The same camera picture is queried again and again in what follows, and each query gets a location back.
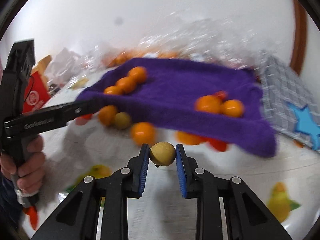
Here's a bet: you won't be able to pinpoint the orange mandarin towel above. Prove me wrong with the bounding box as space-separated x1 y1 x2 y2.
98 105 118 126

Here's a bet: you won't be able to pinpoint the yellow-green round fruit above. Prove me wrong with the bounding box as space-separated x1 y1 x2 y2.
150 141 176 166

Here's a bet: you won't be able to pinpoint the large orange mandarin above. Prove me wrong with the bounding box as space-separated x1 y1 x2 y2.
194 95 222 114

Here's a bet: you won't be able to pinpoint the small red apple-like fruit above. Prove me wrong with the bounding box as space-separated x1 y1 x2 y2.
214 90 228 101

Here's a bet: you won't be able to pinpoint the person's left hand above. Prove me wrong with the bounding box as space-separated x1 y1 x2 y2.
1 135 46 193

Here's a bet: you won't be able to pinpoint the cardboard box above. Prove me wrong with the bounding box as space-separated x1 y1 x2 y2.
31 55 52 75

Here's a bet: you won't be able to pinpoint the red paper bag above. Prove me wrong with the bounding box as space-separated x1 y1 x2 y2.
23 72 50 113

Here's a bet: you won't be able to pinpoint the grey checkered cloth blue star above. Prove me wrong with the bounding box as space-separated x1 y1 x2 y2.
259 56 319 152

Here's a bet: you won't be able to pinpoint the purple plush towel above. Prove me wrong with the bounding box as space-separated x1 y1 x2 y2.
78 58 276 158

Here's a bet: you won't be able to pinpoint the clear plastic fruit bags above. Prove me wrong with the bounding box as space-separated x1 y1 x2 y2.
82 12 267 69

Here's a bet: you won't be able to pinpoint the brown wooden door frame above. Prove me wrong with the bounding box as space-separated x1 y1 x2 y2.
290 0 308 75

